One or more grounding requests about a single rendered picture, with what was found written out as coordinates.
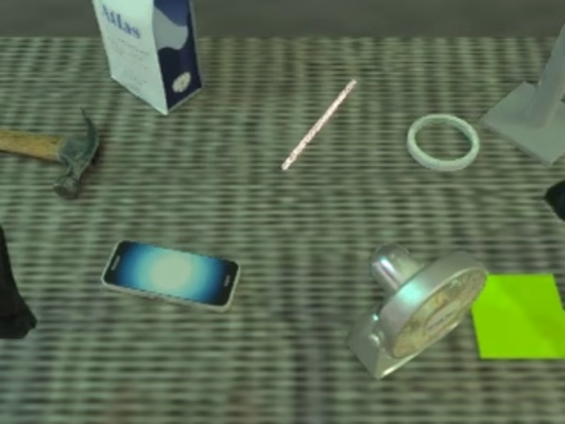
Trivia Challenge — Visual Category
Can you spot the green sticky note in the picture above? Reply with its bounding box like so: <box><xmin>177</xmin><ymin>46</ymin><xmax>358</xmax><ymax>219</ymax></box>
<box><xmin>470</xmin><ymin>273</ymin><xmax>565</xmax><ymax>360</ymax></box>

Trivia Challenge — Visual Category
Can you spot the smartphone with blue screen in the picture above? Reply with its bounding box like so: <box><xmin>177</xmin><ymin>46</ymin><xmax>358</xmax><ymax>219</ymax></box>
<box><xmin>101</xmin><ymin>239</ymin><xmax>241</xmax><ymax>314</ymax></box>

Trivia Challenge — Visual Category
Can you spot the thin pinkish speckled rod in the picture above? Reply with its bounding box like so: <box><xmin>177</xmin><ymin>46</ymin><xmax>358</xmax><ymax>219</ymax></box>
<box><xmin>281</xmin><ymin>78</ymin><xmax>359</xmax><ymax>172</ymax></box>

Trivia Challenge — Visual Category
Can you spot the white blue Atlas milk carton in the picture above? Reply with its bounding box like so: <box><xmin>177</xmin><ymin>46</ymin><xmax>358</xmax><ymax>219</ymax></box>
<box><xmin>91</xmin><ymin>0</ymin><xmax>206</xmax><ymax>117</ymax></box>

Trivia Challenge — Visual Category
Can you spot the white stand with base plate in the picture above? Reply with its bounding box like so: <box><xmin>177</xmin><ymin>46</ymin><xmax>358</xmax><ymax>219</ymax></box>
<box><xmin>478</xmin><ymin>20</ymin><xmax>565</xmax><ymax>167</ymax></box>

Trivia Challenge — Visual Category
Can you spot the white plastic ring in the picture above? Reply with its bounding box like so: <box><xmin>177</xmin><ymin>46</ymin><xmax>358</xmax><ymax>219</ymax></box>
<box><xmin>406</xmin><ymin>113</ymin><xmax>481</xmax><ymax>171</ymax></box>

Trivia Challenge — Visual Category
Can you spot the wooden handle claw hammer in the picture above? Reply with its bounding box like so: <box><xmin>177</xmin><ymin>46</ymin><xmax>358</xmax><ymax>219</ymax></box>
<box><xmin>0</xmin><ymin>108</ymin><xmax>102</xmax><ymax>201</ymax></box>

